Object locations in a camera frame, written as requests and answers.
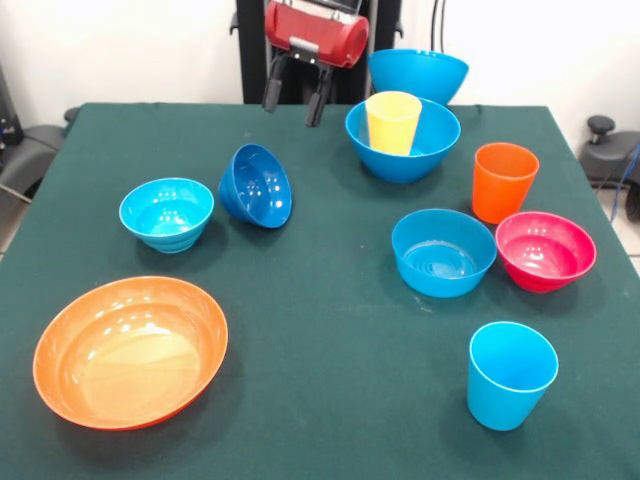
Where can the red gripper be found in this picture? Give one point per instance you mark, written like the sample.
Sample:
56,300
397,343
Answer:
315,35

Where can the yellow plastic cup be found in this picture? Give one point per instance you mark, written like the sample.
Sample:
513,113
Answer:
392,130

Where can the large blue plastic bowl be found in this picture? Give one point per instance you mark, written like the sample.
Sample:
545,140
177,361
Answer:
420,75
400,167

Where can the large orange plastic bowl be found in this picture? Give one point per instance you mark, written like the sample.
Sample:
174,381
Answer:
130,360

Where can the dark blue plastic bowl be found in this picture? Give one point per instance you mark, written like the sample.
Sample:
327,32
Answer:
255,187

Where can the small cyan plastic bowl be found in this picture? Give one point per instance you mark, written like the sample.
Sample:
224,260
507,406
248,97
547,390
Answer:
167,215

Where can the dark green tablecloth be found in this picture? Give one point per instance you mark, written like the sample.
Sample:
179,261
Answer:
325,300

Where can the orange plastic cup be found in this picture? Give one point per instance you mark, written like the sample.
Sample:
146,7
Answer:
502,185

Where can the blue flat-bottomed ringed bowl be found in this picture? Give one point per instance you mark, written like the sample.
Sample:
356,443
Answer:
444,265

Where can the black equipment base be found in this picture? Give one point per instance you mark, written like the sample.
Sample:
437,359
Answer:
25,155
607,150

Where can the pink plastic bowl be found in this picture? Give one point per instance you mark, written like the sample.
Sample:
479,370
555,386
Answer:
546,255

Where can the light blue plastic cup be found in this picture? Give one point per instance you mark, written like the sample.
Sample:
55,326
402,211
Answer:
510,385

